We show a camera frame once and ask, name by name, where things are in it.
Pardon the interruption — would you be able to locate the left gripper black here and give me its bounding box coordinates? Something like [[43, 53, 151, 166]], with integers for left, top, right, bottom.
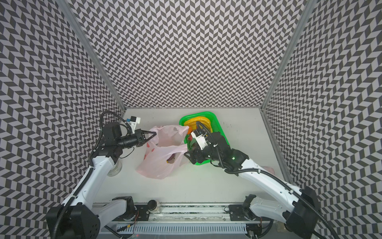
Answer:
[[116, 129, 157, 149]]

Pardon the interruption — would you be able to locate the dark purple fake passionfruit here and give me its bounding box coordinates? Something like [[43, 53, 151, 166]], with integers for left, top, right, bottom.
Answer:
[[166, 153, 178, 164]]

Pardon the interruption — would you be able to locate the pink plastic bag peach print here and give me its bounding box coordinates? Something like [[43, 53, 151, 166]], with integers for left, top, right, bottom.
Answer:
[[136, 125, 189, 179]]

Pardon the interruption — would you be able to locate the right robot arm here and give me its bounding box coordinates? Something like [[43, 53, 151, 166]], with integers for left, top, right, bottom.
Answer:
[[185, 130, 339, 239]]

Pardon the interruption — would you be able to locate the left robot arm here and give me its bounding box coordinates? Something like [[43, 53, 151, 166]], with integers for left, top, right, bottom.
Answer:
[[46, 122, 157, 239]]

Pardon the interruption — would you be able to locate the small orange fake tangerine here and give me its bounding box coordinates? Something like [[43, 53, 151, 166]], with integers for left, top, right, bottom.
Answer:
[[187, 126, 193, 134]]

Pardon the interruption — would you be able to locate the yellow fake banana bunch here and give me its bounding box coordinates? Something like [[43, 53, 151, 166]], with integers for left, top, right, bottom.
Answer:
[[184, 117, 213, 132]]

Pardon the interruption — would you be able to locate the green plastic basket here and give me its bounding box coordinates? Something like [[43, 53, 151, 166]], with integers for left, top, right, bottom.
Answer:
[[179, 112, 229, 165]]

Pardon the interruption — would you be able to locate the clear tape roll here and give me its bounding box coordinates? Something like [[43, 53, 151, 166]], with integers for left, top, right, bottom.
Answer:
[[107, 161, 122, 177]]

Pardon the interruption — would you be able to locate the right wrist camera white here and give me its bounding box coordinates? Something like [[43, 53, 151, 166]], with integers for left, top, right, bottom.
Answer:
[[191, 129, 208, 150]]

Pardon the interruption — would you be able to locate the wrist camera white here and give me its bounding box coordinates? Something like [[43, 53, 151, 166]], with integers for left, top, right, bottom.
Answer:
[[125, 116, 141, 133], [191, 129, 208, 150]]

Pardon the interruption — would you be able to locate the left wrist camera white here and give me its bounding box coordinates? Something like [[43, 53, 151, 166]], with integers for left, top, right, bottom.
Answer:
[[125, 116, 141, 133]]

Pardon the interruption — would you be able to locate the black knob on rail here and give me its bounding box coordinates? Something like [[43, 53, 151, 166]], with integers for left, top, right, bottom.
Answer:
[[147, 200, 160, 213]]

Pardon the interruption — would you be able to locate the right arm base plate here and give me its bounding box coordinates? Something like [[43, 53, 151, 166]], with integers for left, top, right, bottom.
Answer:
[[228, 194, 260, 221]]

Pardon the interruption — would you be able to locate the aluminium front rail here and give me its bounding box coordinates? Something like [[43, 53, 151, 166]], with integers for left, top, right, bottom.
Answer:
[[86, 202, 311, 225]]

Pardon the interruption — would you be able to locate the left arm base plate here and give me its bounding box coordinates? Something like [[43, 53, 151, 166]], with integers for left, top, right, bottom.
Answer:
[[113, 196, 150, 222]]

